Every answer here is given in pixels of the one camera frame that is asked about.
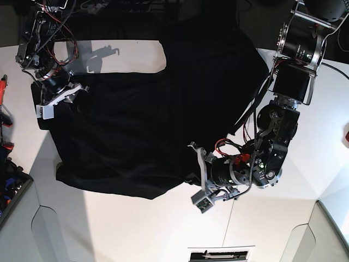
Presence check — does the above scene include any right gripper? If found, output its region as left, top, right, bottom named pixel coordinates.
left=40, top=82, right=89, bottom=106

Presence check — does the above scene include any grey right table bracket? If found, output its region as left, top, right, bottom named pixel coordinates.
left=280, top=201, right=348, bottom=262

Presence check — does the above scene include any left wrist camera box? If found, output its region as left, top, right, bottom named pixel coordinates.
left=191, top=190, right=214, bottom=213

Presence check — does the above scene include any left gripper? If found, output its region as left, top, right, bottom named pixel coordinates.
left=188, top=142, right=247, bottom=201

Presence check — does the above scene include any black t-shirt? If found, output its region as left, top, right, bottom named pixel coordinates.
left=38, top=17, right=268, bottom=199

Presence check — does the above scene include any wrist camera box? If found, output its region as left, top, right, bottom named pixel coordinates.
left=191, top=190, right=214, bottom=213
left=36, top=104, right=55, bottom=120

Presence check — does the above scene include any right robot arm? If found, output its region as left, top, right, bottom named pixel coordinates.
left=15, top=1, right=89, bottom=105

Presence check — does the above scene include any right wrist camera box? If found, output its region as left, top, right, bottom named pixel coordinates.
left=36, top=104, right=55, bottom=120

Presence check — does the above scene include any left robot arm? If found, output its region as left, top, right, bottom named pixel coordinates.
left=189, top=1, right=348, bottom=211

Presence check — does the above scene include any grey bin with clutter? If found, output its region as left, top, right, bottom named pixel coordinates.
left=1, top=147, right=33, bottom=228

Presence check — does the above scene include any red orange hand tool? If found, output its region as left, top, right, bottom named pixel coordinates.
left=1, top=74, right=14, bottom=151

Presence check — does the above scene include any printed paper sheet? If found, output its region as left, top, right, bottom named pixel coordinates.
left=188, top=246, right=255, bottom=262

